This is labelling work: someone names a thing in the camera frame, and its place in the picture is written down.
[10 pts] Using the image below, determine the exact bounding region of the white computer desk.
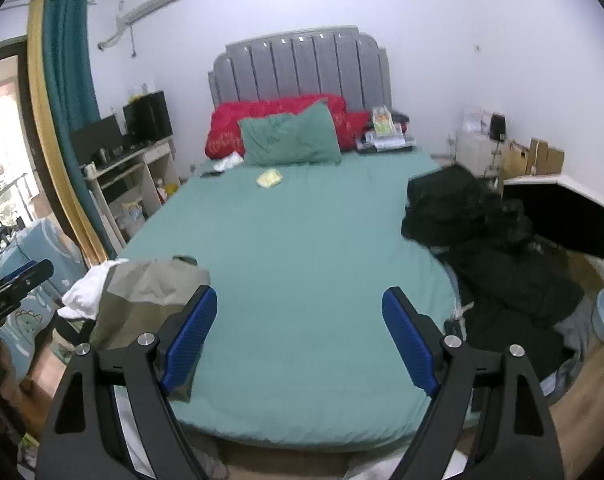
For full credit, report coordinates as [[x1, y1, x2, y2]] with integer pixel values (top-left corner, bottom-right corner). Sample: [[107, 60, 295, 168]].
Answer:
[[84, 137, 183, 256]]

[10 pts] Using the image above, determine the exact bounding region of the white air conditioner pipe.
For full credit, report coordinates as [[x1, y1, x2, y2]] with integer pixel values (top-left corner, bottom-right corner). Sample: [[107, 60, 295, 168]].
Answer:
[[98, 15, 132, 51]]

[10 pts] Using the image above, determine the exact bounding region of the grey blue denim garment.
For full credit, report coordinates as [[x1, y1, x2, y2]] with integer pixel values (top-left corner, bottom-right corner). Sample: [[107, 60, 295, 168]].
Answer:
[[539, 305, 595, 401]]

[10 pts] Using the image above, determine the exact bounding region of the snack bag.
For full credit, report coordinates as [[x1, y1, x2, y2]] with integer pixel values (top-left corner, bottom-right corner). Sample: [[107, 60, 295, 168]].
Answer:
[[371, 105, 397, 136]]

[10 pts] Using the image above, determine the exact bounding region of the brown cardboard box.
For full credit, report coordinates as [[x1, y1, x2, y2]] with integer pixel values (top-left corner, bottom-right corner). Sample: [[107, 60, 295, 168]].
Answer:
[[529, 136, 565, 177]]

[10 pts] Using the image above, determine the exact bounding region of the black monitor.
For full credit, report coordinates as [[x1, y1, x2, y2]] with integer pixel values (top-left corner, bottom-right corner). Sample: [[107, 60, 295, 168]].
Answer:
[[70, 114, 123, 161]]

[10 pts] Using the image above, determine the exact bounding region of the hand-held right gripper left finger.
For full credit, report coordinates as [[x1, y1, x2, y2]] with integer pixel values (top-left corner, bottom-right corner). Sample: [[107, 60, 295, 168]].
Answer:
[[34, 285, 219, 480]]

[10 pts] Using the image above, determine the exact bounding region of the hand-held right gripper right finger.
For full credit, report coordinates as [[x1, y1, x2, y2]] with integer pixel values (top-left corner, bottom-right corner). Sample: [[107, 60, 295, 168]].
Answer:
[[381, 286, 565, 480]]

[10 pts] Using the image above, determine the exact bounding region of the black computer tower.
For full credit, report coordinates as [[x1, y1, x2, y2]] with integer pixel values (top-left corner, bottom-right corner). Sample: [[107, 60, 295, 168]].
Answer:
[[122, 91, 173, 145]]

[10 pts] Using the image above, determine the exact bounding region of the blue printed cabinet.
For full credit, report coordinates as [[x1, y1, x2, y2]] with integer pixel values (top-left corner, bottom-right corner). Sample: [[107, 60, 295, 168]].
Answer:
[[0, 219, 87, 366]]

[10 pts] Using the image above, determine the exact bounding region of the yellow curtain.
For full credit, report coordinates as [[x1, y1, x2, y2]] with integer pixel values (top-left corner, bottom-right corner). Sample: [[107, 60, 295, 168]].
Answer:
[[26, 0, 107, 266]]

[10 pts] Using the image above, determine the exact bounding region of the stack of papers and books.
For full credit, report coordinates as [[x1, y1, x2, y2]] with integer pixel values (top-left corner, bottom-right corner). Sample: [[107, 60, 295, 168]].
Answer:
[[356, 125, 417, 153]]

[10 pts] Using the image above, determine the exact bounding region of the black puffy jacket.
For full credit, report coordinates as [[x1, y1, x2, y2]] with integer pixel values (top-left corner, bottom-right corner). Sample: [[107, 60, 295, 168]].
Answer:
[[442, 237, 585, 381]]

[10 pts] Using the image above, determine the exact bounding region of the grey padded headboard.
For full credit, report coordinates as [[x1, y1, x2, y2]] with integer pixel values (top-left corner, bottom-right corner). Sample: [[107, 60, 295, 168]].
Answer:
[[208, 25, 393, 111]]

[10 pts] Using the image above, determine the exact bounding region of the olive green jacket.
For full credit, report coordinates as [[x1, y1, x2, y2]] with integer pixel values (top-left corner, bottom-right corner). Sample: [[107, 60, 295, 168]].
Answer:
[[89, 255, 211, 403]]

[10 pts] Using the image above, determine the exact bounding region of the trash bin with bag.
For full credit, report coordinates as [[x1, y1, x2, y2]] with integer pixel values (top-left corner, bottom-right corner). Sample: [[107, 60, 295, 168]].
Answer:
[[116, 200, 147, 237]]

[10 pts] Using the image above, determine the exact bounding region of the glass balcony door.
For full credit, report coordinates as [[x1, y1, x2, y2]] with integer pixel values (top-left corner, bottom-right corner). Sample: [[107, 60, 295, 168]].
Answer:
[[0, 37, 47, 271]]

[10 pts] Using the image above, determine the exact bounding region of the white folded garment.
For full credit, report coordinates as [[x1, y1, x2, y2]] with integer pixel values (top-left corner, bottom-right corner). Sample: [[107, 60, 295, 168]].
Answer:
[[62, 258, 130, 321]]

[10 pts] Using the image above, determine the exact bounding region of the black crumpled clothes heap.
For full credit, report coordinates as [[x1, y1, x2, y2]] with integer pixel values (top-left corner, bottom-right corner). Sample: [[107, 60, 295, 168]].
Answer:
[[401, 165, 535, 248]]

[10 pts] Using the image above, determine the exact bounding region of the bed with green sheet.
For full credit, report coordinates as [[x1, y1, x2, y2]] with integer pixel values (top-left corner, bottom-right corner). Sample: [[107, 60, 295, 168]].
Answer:
[[89, 147, 470, 453]]

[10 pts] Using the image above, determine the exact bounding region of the white box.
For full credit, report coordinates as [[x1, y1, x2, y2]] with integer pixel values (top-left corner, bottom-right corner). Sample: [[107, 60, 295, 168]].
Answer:
[[463, 107, 492, 135]]

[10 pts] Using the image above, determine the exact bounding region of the white paper packet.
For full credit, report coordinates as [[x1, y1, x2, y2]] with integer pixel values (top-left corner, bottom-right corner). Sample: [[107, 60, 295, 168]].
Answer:
[[213, 152, 245, 171]]

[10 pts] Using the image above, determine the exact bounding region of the green pillow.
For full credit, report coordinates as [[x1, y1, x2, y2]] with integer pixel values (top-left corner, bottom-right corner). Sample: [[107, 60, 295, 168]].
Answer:
[[237, 101, 343, 166]]

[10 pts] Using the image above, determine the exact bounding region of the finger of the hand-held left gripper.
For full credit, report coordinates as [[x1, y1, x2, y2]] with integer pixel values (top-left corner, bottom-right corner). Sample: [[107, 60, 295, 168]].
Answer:
[[0, 259, 55, 306]]

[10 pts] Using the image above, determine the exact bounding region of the teal curtain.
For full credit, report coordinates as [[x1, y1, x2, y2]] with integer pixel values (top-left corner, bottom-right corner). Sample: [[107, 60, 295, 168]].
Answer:
[[42, 0, 117, 261]]

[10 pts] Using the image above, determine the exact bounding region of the white nightstand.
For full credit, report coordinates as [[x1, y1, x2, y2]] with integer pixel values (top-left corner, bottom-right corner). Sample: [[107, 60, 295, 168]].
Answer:
[[454, 130, 505, 178]]

